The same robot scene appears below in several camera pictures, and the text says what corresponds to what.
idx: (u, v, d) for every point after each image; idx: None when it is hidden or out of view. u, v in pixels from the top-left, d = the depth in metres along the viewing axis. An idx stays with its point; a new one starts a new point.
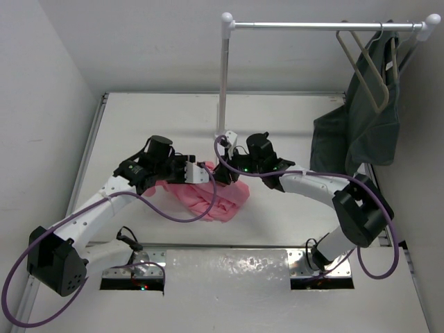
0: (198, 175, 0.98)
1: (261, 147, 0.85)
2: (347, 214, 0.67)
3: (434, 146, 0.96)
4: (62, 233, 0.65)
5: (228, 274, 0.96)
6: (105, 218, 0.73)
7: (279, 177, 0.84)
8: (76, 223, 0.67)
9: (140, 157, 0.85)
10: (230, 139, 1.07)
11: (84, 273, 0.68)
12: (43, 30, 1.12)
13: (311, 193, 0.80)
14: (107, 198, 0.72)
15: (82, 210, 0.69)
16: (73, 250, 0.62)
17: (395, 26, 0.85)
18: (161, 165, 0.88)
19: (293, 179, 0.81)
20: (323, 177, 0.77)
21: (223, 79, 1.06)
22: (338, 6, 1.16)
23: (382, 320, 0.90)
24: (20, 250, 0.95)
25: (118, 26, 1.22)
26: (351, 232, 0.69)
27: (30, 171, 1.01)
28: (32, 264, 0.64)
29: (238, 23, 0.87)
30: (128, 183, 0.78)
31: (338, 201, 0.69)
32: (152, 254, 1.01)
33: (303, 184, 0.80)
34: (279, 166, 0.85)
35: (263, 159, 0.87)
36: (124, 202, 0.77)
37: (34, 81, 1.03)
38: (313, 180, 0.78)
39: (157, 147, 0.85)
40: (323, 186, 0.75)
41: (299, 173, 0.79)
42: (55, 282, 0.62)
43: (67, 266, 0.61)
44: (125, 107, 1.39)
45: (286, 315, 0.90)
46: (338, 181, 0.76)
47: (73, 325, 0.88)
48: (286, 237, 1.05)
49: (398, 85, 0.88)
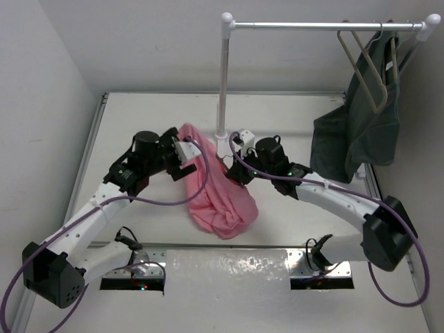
0: (189, 151, 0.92)
1: (271, 151, 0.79)
2: (376, 242, 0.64)
3: (435, 146, 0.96)
4: (55, 247, 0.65)
5: (228, 274, 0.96)
6: (98, 227, 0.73)
7: (296, 186, 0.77)
8: (69, 235, 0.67)
9: (128, 159, 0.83)
10: (245, 138, 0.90)
11: (82, 284, 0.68)
12: (44, 30, 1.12)
13: (331, 209, 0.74)
14: (98, 207, 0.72)
15: (73, 222, 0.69)
16: (66, 263, 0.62)
17: (395, 26, 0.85)
18: (151, 161, 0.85)
19: (315, 191, 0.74)
20: (349, 195, 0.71)
21: (223, 80, 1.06)
22: (338, 6, 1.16)
23: (383, 320, 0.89)
24: (19, 250, 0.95)
25: (118, 26, 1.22)
26: (372, 254, 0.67)
27: (29, 171, 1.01)
28: (28, 279, 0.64)
29: (238, 24, 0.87)
30: (119, 188, 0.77)
31: (370, 228, 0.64)
32: (152, 254, 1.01)
33: (325, 198, 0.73)
34: (295, 172, 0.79)
35: (275, 165, 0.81)
36: (117, 207, 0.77)
37: (34, 81, 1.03)
38: (337, 198, 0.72)
39: (141, 146, 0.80)
40: (349, 207, 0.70)
41: (321, 184, 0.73)
42: (54, 295, 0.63)
43: (63, 280, 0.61)
44: (125, 107, 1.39)
45: (286, 315, 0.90)
46: (366, 202, 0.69)
47: (73, 325, 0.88)
48: (286, 238, 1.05)
49: (398, 85, 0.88)
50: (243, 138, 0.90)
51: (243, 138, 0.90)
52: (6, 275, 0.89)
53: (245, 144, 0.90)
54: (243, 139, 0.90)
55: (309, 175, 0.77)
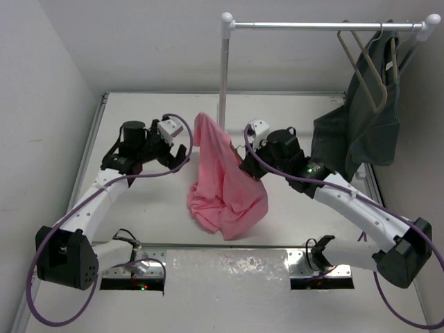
0: (170, 127, 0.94)
1: (286, 143, 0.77)
2: (399, 263, 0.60)
3: (436, 146, 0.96)
4: (67, 226, 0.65)
5: (228, 274, 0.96)
6: (104, 208, 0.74)
7: (318, 188, 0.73)
8: (80, 214, 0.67)
9: (119, 148, 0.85)
10: (258, 130, 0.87)
11: (98, 265, 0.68)
12: (44, 30, 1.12)
13: (354, 219, 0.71)
14: (103, 189, 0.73)
15: (81, 202, 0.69)
16: (84, 238, 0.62)
17: (395, 26, 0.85)
18: (143, 147, 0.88)
19: (338, 198, 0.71)
20: (378, 209, 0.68)
21: (223, 80, 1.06)
22: (338, 6, 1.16)
23: (383, 320, 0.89)
24: (19, 249, 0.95)
25: (118, 26, 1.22)
26: (389, 271, 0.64)
27: (29, 171, 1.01)
28: (42, 266, 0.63)
29: (238, 24, 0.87)
30: (118, 171, 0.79)
31: (395, 250, 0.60)
32: (152, 254, 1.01)
33: (349, 207, 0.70)
34: (313, 167, 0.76)
35: (290, 159, 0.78)
36: (119, 189, 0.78)
37: (33, 81, 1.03)
38: (365, 211, 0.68)
39: (130, 132, 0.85)
40: (377, 224, 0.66)
41: (348, 193, 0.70)
42: (73, 277, 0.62)
43: (82, 256, 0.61)
44: (125, 107, 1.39)
45: (286, 315, 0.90)
46: (395, 220, 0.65)
47: (73, 325, 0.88)
48: (286, 238, 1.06)
49: (398, 85, 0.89)
50: (256, 129, 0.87)
51: (256, 130, 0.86)
52: (6, 275, 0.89)
53: (258, 136, 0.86)
54: (257, 130, 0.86)
55: (329, 177, 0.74)
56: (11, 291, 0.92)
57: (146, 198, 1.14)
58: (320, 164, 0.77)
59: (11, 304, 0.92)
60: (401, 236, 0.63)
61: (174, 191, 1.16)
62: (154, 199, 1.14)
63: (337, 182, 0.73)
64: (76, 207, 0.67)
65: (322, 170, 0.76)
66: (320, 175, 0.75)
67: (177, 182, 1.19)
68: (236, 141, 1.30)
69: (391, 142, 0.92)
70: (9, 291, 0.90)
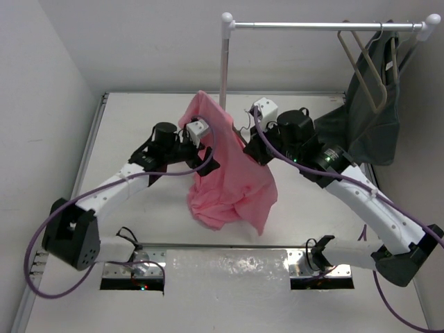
0: (197, 129, 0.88)
1: (299, 126, 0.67)
2: (408, 268, 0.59)
3: (436, 146, 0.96)
4: (82, 204, 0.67)
5: (228, 274, 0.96)
6: (121, 197, 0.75)
7: (336, 182, 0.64)
8: (96, 197, 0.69)
9: (148, 148, 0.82)
10: (264, 110, 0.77)
11: (97, 250, 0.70)
12: (44, 30, 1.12)
13: (365, 217, 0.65)
14: (125, 179, 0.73)
15: (102, 186, 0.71)
16: (94, 220, 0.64)
17: (395, 26, 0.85)
18: (171, 150, 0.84)
19: (356, 195, 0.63)
20: (395, 212, 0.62)
21: (223, 79, 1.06)
22: (338, 6, 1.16)
23: (383, 320, 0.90)
24: (19, 249, 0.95)
25: (118, 26, 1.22)
26: (391, 272, 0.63)
27: (29, 171, 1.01)
28: (48, 236, 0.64)
29: (238, 23, 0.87)
30: (143, 168, 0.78)
31: (411, 258, 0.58)
32: (152, 254, 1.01)
33: (365, 207, 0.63)
34: (331, 155, 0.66)
35: (303, 143, 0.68)
36: (139, 184, 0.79)
37: (33, 80, 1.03)
38: (382, 212, 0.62)
39: (161, 136, 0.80)
40: (395, 228, 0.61)
41: (368, 191, 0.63)
42: (71, 256, 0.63)
43: (87, 236, 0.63)
44: (125, 107, 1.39)
45: (285, 315, 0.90)
46: (412, 225, 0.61)
47: (73, 325, 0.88)
48: (286, 238, 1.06)
49: (398, 85, 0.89)
50: (262, 109, 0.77)
51: (262, 110, 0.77)
52: (6, 275, 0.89)
53: (264, 117, 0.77)
54: (263, 111, 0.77)
55: (348, 170, 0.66)
56: (11, 291, 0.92)
57: (146, 198, 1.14)
58: (338, 152, 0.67)
59: (11, 304, 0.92)
60: (416, 243, 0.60)
61: (174, 190, 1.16)
62: (154, 199, 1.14)
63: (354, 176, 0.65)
64: (96, 188, 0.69)
65: (340, 159, 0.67)
66: (337, 166, 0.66)
67: (177, 182, 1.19)
68: None
69: (389, 144, 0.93)
70: (9, 292, 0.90)
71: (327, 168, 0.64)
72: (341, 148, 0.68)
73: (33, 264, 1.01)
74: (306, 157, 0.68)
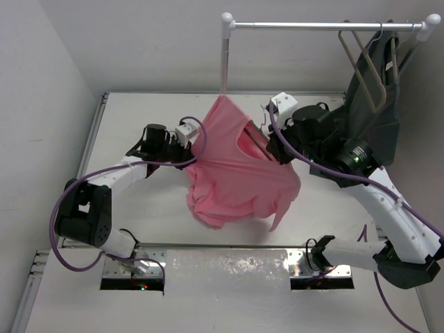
0: (186, 130, 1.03)
1: (318, 121, 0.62)
2: (417, 277, 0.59)
3: (436, 145, 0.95)
4: (94, 181, 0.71)
5: (228, 273, 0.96)
6: (125, 183, 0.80)
7: (361, 186, 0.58)
8: (107, 176, 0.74)
9: (141, 146, 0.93)
10: (281, 106, 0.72)
11: (109, 230, 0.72)
12: (44, 30, 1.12)
13: (383, 225, 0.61)
14: (128, 165, 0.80)
15: (110, 168, 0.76)
16: (109, 192, 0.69)
17: (396, 26, 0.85)
18: (162, 148, 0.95)
19: (381, 202, 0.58)
20: (417, 222, 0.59)
21: (223, 80, 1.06)
22: (338, 7, 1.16)
23: (383, 320, 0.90)
24: (19, 249, 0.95)
25: (118, 26, 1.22)
26: (396, 275, 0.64)
27: (30, 171, 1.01)
28: (62, 216, 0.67)
29: (238, 23, 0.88)
30: (141, 158, 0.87)
31: (426, 270, 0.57)
32: (152, 254, 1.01)
33: (388, 214, 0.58)
34: (358, 154, 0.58)
35: (322, 140, 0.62)
36: (138, 175, 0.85)
37: (33, 80, 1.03)
38: (405, 223, 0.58)
39: (152, 134, 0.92)
40: (414, 239, 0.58)
41: (394, 198, 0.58)
42: (89, 231, 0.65)
43: (104, 210, 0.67)
44: (125, 107, 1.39)
45: (286, 315, 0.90)
46: (431, 236, 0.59)
47: (73, 325, 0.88)
48: (286, 238, 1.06)
49: (398, 84, 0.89)
50: (279, 105, 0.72)
51: (278, 106, 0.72)
52: (6, 275, 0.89)
53: (280, 114, 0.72)
54: (279, 107, 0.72)
55: (376, 173, 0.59)
56: (11, 292, 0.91)
57: (146, 198, 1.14)
58: (366, 150, 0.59)
59: (11, 304, 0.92)
60: (432, 255, 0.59)
61: (174, 191, 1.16)
62: (154, 199, 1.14)
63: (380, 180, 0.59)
64: (105, 168, 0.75)
65: (369, 159, 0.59)
66: (364, 166, 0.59)
67: (177, 182, 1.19)
68: None
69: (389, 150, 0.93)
70: (9, 292, 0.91)
71: (354, 170, 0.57)
72: (370, 148, 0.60)
73: (33, 264, 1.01)
74: (327, 156, 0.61)
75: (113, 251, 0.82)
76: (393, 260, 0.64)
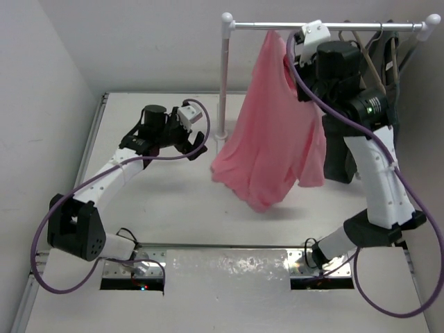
0: (190, 114, 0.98)
1: (343, 55, 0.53)
2: (377, 237, 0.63)
3: (436, 145, 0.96)
4: (80, 197, 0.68)
5: (228, 274, 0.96)
6: (118, 184, 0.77)
7: (364, 139, 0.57)
8: (94, 187, 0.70)
9: (139, 130, 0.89)
10: (311, 36, 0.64)
11: (105, 240, 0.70)
12: (43, 29, 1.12)
13: (368, 186, 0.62)
14: (119, 166, 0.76)
15: (97, 175, 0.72)
16: (94, 209, 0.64)
17: (396, 26, 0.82)
18: (161, 132, 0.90)
19: (375, 161, 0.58)
20: (400, 190, 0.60)
21: (224, 80, 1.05)
22: (338, 7, 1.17)
23: (383, 320, 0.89)
24: (19, 248, 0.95)
25: (118, 26, 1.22)
26: (357, 233, 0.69)
27: (30, 171, 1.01)
28: (53, 234, 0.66)
29: (238, 24, 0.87)
30: (135, 150, 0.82)
31: (388, 234, 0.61)
32: (152, 254, 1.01)
33: (376, 175, 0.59)
34: (373, 105, 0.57)
35: (341, 80, 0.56)
36: (133, 171, 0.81)
37: (34, 80, 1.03)
38: (389, 188, 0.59)
39: (151, 117, 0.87)
40: (390, 205, 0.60)
41: (388, 160, 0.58)
42: (80, 249, 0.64)
43: (91, 228, 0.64)
44: (125, 107, 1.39)
45: (286, 315, 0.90)
46: (406, 207, 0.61)
47: (73, 325, 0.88)
48: (286, 238, 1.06)
49: (399, 84, 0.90)
50: (309, 35, 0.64)
51: (307, 36, 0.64)
52: (6, 275, 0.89)
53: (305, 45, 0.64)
54: (307, 37, 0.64)
55: (383, 131, 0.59)
56: (10, 292, 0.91)
57: (146, 198, 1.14)
58: (380, 102, 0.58)
59: (11, 304, 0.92)
60: (399, 223, 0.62)
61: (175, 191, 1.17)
62: (155, 199, 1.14)
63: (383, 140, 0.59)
64: (91, 178, 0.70)
65: (381, 114, 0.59)
66: (375, 119, 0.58)
67: (177, 182, 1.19)
68: None
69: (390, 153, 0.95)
70: (9, 291, 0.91)
71: (363, 121, 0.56)
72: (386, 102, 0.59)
73: None
74: (338, 99, 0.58)
75: (111, 255, 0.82)
76: (361, 220, 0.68)
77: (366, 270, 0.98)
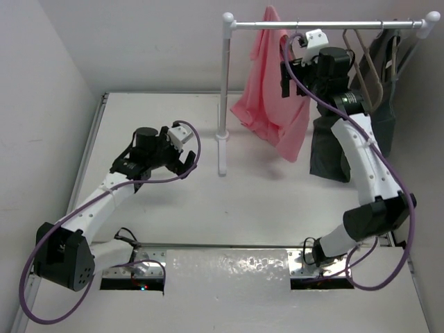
0: (181, 134, 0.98)
1: (335, 60, 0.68)
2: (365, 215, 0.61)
3: (437, 145, 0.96)
4: (70, 225, 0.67)
5: (228, 273, 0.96)
6: (109, 210, 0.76)
7: (340, 120, 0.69)
8: (82, 214, 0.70)
9: (130, 153, 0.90)
10: (313, 41, 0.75)
11: (93, 268, 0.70)
12: (43, 30, 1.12)
13: (354, 166, 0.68)
14: (109, 191, 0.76)
15: (87, 202, 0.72)
16: (82, 239, 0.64)
17: (397, 24, 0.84)
18: (152, 155, 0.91)
19: (352, 139, 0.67)
20: (381, 167, 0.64)
21: (225, 77, 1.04)
22: (338, 7, 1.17)
23: (383, 320, 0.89)
24: (19, 248, 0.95)
25: (118, 26, 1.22)
26: (352, 222, 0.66)
27: (29, 171, 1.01)
28: (39, 261, 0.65)
29: (239, 24, 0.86)
30: (126, 175, 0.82)
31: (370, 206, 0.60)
32: (152, 254, 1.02)
33: (356, 152, 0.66)
34: (349, 97, 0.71)
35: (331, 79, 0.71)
36: (123, 195, 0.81)
37: (34, 82, 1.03)
38: (368, 161, 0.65)
39: (141, 141, 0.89)
40: (371, 178, 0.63)
41: (365, 137, 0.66)
42: (67, 278, 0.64)
43: (78, 258, 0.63)
44: (125, 107, 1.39)
45: (286, 315, 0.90)
46: (391, 183, 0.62)
47: (72, 325, 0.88)
48: (286, 237, 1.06)
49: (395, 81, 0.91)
50: (311, 40, 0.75)
51: (311, 41, 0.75)
52: (5, 275, 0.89)
53: (307, 49, 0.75)
54: (310, 41, 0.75)
55: (358, 116, 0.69)
56: (11, 292, 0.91)
57: (146, 198, 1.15)
58: (359, 99, 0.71)
59: (11, 304, 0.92)
60: (385, 198, 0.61)
61: (175, 190, 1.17)
62: (155, 199, 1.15)
63: (360, 123, 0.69)
64: (80, 206, 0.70)
65: (358, 105, 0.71)
66: (352, 109, 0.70)
67: (177, 182, 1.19)
68: (235, 141, 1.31)
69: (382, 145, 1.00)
70: (8, 291, 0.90)
71: (338, 106, 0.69)
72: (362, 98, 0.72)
73: None
74: (327, 94, 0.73)
75: (112, 257, 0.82)
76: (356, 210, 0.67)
77: (367, 271, 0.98)
